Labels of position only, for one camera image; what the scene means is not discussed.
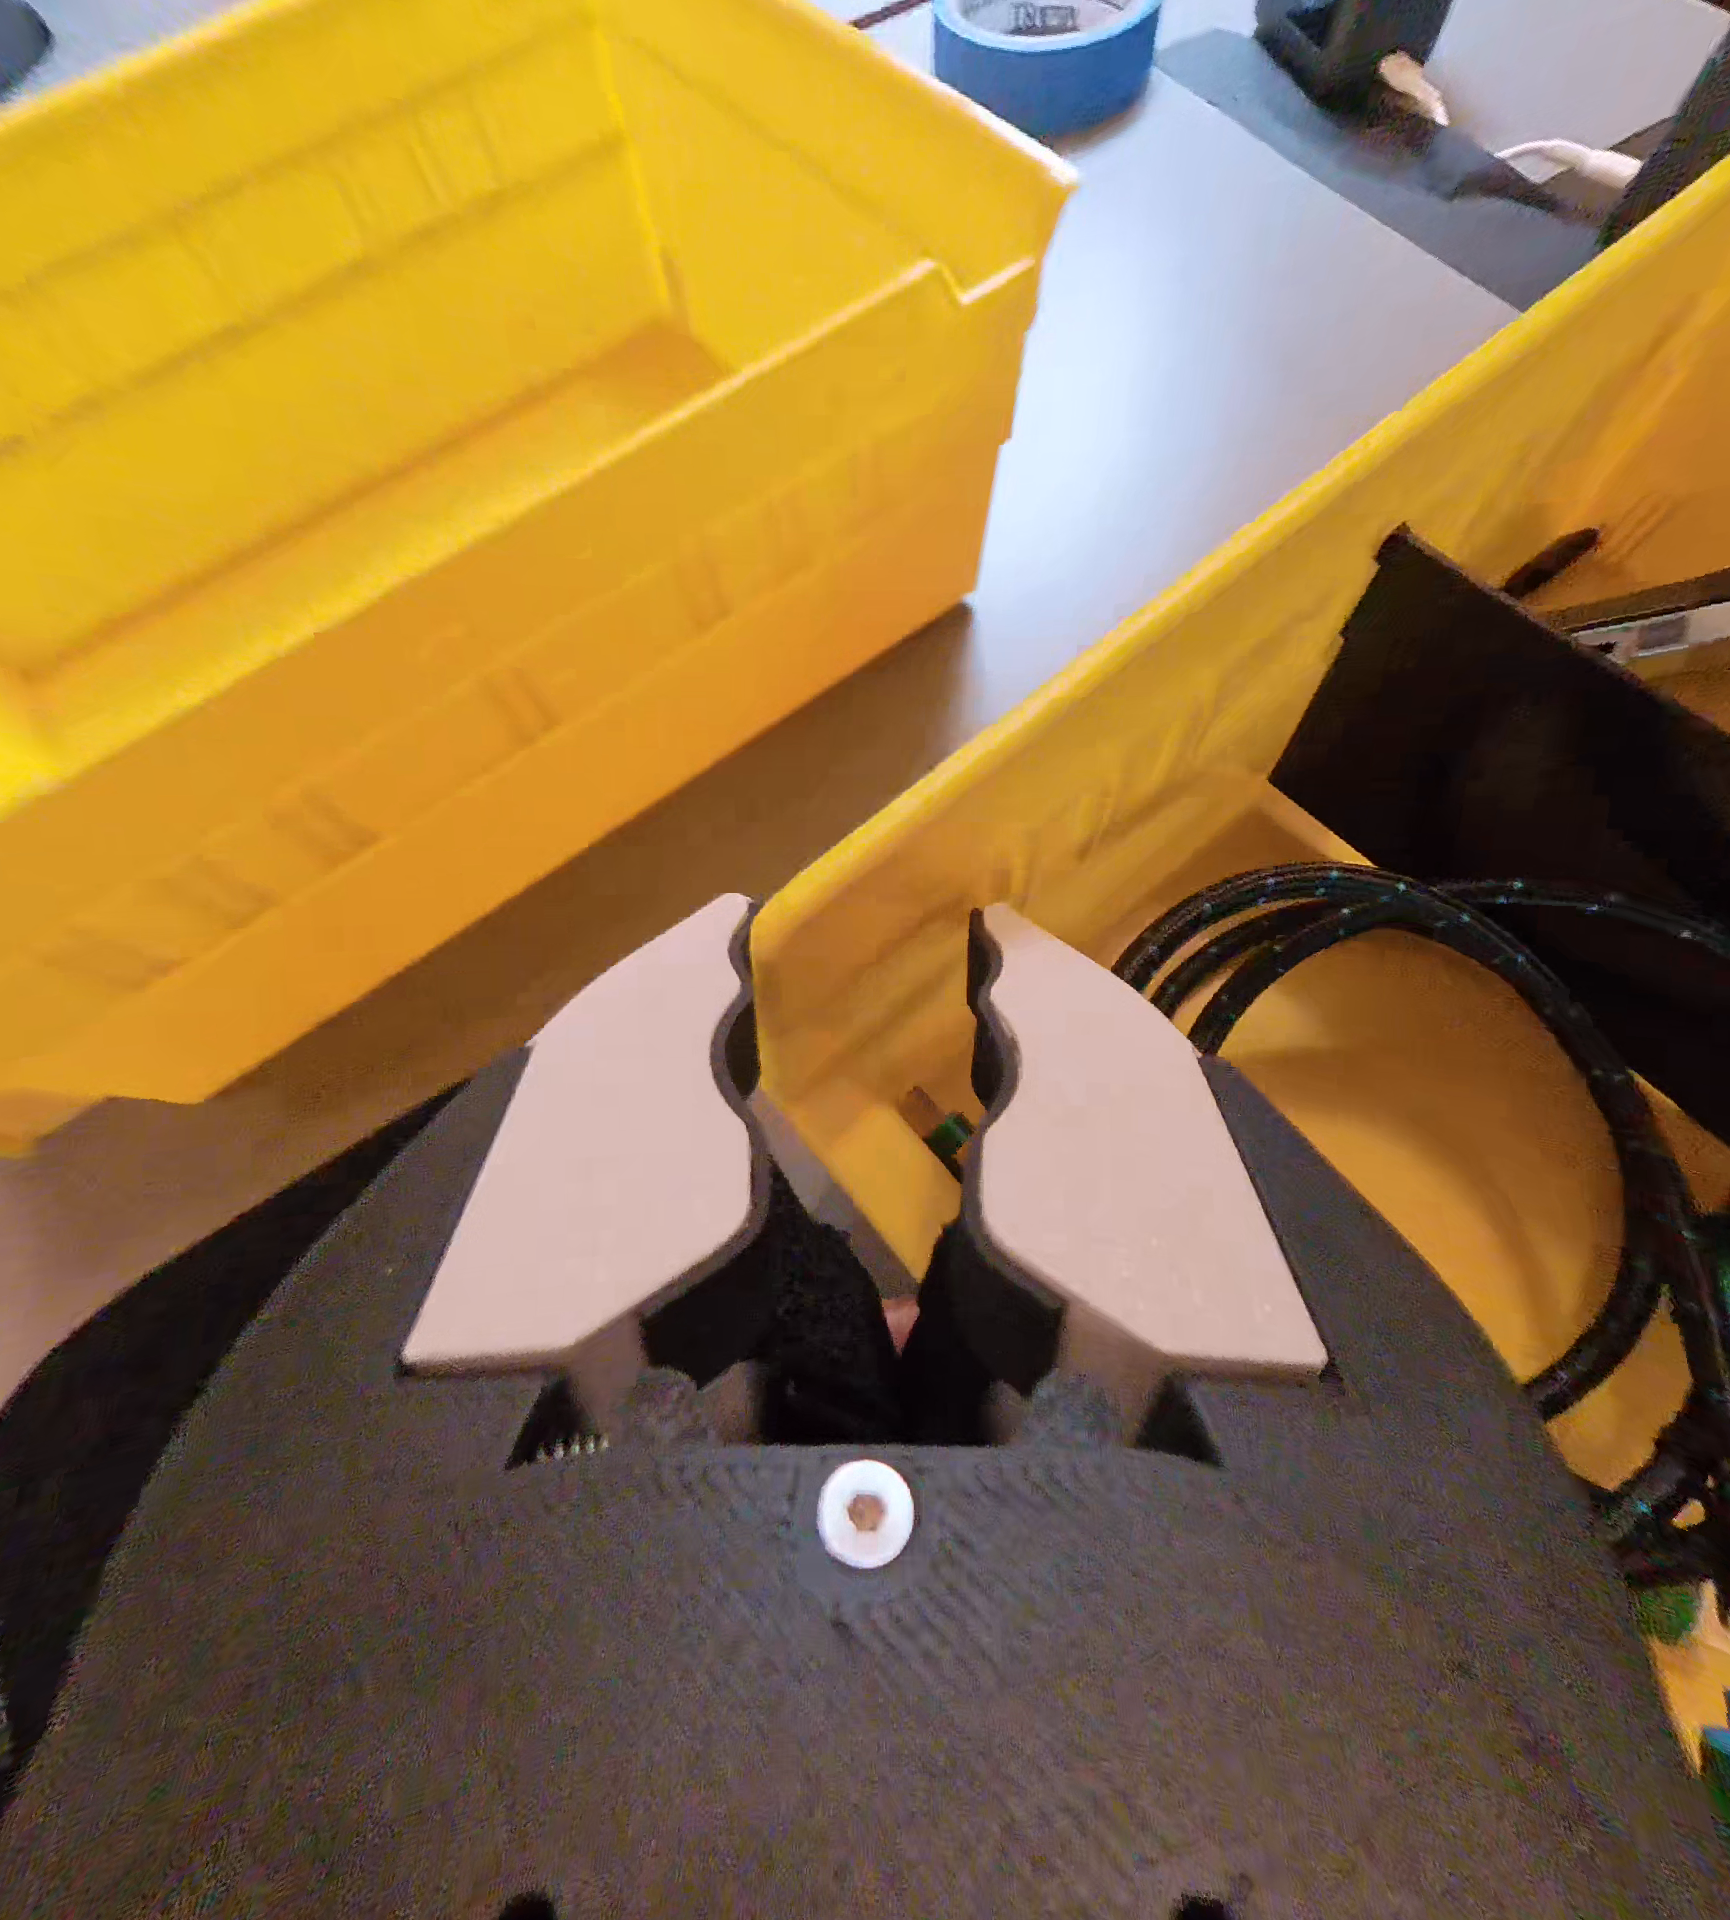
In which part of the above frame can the black flat plate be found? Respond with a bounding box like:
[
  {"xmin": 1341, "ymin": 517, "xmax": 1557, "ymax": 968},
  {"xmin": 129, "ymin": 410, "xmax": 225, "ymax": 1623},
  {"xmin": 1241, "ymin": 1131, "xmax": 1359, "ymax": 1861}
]
[{"xmin": 1269, "ymin": 524, "xmax": 1730, "ymax": 1188}]

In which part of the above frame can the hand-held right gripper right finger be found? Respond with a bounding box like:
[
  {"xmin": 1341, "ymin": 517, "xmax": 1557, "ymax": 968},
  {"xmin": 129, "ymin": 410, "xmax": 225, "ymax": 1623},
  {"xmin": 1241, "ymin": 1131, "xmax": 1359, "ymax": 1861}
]
[{"xmin": 958, "ymin": 901, "xmax": 1331, "ymax": 1453}]

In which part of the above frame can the silver port adapter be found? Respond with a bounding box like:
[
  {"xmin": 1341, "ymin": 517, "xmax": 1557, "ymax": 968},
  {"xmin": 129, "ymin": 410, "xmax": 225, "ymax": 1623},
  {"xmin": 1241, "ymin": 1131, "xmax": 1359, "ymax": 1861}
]
[{"xmin": 1531, "ymin": 546, "xmax": 1730, "ymax": 672}]

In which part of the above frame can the braided black hdmi cable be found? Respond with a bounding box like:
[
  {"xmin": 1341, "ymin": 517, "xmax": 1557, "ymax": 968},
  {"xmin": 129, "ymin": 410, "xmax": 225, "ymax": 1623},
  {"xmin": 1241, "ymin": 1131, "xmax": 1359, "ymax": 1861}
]
[
  {"xmin": 922, "ymin": 862, "xmax": 1730, "ymax": 1728},
  {"xmin": 1111, "ymin": 870, "xmax": 1730, "ymax": 1920}
]

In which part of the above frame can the yellow plastic bin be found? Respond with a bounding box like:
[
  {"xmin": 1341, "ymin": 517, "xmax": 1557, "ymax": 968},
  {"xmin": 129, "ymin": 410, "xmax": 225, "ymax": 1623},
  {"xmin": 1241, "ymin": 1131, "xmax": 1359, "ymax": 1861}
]
[
  {"xmin": 747, "ymin": 96, "xmax": 1730, "ymax": 1920},
  {"xmin": 0, "ymin": 0, "xmax": 1079, "ymax": 1160}
]

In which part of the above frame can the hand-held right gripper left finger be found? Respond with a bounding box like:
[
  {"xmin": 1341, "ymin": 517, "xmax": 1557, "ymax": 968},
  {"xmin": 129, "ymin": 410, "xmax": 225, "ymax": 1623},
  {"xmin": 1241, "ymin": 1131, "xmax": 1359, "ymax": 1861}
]
[{"xmin": 395, "ymin": 892, "xmax": 778, "ymax": 1438}]

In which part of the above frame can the blue tape roll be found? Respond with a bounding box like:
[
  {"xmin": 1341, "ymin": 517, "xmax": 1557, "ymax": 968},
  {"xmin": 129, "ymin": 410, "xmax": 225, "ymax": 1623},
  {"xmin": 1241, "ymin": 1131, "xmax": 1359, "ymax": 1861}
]
[{"xmin": 931, "ymin": 0, "xmax": 1164, "ymax": 141}]

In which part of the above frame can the dark grey mat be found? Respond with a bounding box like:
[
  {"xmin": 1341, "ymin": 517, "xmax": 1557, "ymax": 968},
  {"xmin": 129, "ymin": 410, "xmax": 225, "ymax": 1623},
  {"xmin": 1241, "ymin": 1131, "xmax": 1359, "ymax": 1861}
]
[{"xmin": 1155, "ymin": 30, "xmax": 1609, "ymax": 310}]

